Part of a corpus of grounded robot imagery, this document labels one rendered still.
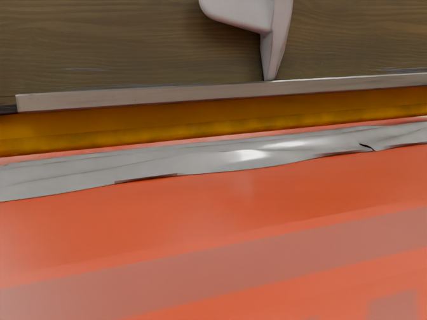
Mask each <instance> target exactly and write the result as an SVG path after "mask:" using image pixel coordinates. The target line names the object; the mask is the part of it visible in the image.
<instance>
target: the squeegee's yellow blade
mask: <svg viewBox="0 0 427 320"><path fill-rule="evenodd" d="M418 103H427V86H425V87H416V88H397V89H388V90H369V91H351V92H341V93H323V94H313V95H295V96H285V97H267V98H248V99H239V100H220V101H211V102H192V103H174V104H164V105H146V106H136V107H118V108H108V109H90V110H72V111H62V112H44V113H33V114H7V115H0V140H1V139H9V138H23V137H38V136H46V135H60V134H68V133H83V132H91V131H105V130H120V129H128V128H142V127H150V126H164V125H173V124H187V123H202V122H209V121H224V120H232V119H246V118H255V117H269V116H283V115H291V114H305V113H314V112H328V111H336V110H351V109H365V108H373V107H387V106H396V105H410V104H418Z"/></svg>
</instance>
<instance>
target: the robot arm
mask: <svg viewBox="0 0 427 320"><path fill-rule="evenodd" d="M293 1H294V0H199V4H200V8H201V10H202V12H204V14H205V15H206V16H207V17H208V18H210V19H212V20H215V21H217V22H221V23H225V24H228V25H232V26H234V27H238V28H241V29H245V30H249V31H251V32H255V33H258V34H260V37H261V43H260V56H261V66H262V76H263V81H273V80H274V79H275V77H276V74H277V72H278V68H279V66H280V63H281V60H282V57H283V54H284V51H285V45H286V42H287V36H288V30H289V27H290V21H291V17H292V8H293Z"/></svg>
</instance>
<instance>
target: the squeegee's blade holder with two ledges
mask: <svg viewBox="0 0 427 320"><path fill-rule="evenodd" d="M425 86H427V72H422V73H410V74H386V75H374V76H350V77H327V78H314V79H291V80H279V81H255V82H242V83H219V84H195V85H183V86H160V87H147V88H124V89H111V90H88V91H65V92H52V93H29V94H18V95H16V101H17V111H18V114H33V113H44V112H62V111H72V110H90V109H108V108H118V107H136V106H146V105H164V104H174V103H192V102H211V101H220V100H239V99H248V98H267V97H285V96H295V95H313V94H323V93H341V92H351V91H369V90H388V89H397V88H416V87H425Z"/></svg>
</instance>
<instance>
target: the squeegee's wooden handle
mask: <svg viewBox="0 0 427 320"><path fill-rule="evenodd" d="M260 43H261V37H260V34H258V33H255V32H251V31H249V30H245V29H241V28H238V27H234V26H232V25H228V24H225V23H221V22H217V21H215V20H212V19H210V18H208V17H207V16H206V15H205V14H204V12H202V10H201V8H200V4H199V0H0V115H7V114H18V111H17V101H16V95H18V94H29V93H52V92H65V91H88V90H111V89H124V88H147V87H160V86H183V85H195V84H219V83H242V82H255V81H263V76H262V66H261V56H260ZM422 72H427V0H294V1H293V8H292V17H291V21H290V27H289V30H288V36H287V42H286V45H285V51H284V54H283V57H282V60H281V63H280V66H279V68H278V72H277V74H276V77H275V79H274V81H279V80H291V79H314V78H327V77H350V76H374V75H386V74H410V73H422Z"/></svg>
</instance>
